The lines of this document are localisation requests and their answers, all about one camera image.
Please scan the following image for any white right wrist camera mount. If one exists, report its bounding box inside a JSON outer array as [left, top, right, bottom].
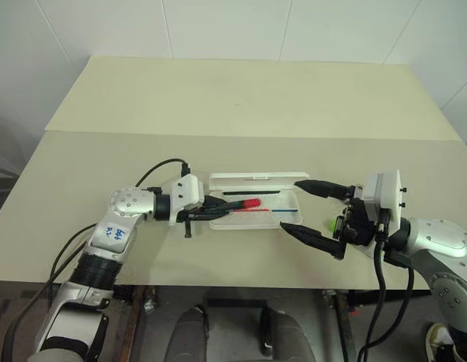
[[362, 169, 408, 228]]

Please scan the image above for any white plastic pencil case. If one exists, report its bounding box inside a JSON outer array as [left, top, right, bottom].
[[207, 170, 310, 232]]

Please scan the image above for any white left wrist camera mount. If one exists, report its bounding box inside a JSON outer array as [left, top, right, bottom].
[[167, 174, 206, 226]]

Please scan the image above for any red marker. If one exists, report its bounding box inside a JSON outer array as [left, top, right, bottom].
[[227, 198, 262, 212]]

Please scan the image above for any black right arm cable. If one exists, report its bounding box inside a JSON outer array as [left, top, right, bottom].
[[358, 208, 417, 362]]

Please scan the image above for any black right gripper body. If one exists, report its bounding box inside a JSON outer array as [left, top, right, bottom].
[[332, 183, 379, 249]]

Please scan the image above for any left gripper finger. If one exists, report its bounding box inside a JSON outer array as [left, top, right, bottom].
[[198, 209, 236, 222], [203, 200, 244, 213]]

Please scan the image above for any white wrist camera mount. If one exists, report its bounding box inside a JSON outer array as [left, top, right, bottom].
[[362, 169, 408, 228], [167, 174, 206, 226]]

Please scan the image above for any grey rounded shape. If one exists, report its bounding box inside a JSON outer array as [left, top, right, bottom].
[[260, 304, 320, 362], [164, 304, 212, 362]]

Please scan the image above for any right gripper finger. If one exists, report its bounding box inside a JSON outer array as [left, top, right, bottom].
[[293, 179, 352, 200], [278, 221, 348, 262]]

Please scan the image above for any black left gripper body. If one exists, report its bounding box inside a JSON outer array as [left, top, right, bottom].
[[177, 203, 212, 239]]

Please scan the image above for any black pen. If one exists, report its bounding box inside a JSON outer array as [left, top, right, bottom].
[[222, 189, 283, 197]]

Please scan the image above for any white and black shoe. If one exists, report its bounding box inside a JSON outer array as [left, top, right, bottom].
[[424, 322, 459, 362]]

